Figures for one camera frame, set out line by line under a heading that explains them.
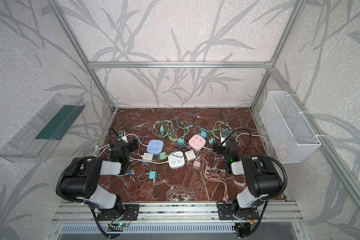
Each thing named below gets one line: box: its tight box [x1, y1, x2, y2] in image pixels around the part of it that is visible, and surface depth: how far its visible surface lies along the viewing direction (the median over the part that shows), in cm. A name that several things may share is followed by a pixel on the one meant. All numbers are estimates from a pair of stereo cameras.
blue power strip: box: [146, 139, 164, 155], surface depth 97 cm
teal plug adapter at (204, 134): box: [199, 131, 208, 139], surface depth 104 cm
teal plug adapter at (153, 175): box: [149, 171, 158, 180], surface depth 86 cm
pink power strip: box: [188, 134, 207, 151], surface depth 100 cm
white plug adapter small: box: [142, 152, 153, 161], surface depth 93 cm
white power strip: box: [168, 151, 185, 169], surface depth 91 cm
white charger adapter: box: [185, 149, 196, 161], surface depth 93 cm
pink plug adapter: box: [192, 160, 201, 170], surface depth 90 cm
